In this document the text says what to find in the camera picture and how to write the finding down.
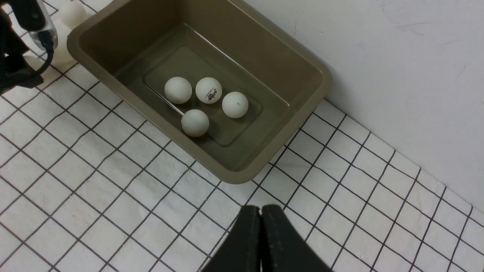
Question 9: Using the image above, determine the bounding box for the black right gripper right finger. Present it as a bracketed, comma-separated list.
[261, 205, 332, 272]

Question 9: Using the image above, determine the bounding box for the white grid tablecloth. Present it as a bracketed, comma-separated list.
[0, 62, 484, 272]

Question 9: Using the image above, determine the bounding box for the black camera cable left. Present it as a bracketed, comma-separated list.
[0, 32, 55, 89]

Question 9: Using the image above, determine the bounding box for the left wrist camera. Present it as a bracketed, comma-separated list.
[1, 0, 58, 51]

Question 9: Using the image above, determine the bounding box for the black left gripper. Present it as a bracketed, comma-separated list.
[1, 9, 44, 94]

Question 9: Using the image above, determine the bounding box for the olive plastic bin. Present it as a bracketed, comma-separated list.
[67, 0, 333, 184]

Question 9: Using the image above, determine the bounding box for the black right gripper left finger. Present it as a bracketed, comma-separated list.
[203, 206, 261, 272]

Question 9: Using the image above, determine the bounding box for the white ping-pong ball with logo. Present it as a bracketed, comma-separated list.
[195, 77, 223, 104]

